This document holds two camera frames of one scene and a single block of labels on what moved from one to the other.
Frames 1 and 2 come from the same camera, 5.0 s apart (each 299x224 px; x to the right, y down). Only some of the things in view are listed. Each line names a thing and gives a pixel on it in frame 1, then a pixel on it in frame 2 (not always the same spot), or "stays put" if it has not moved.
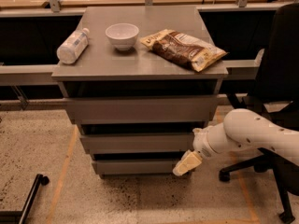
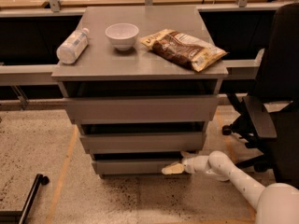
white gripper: (202, 144) -> (189, 164)
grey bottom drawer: (135, 167) stays put
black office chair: (277, 98) stays put
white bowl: (122, 35) stays put
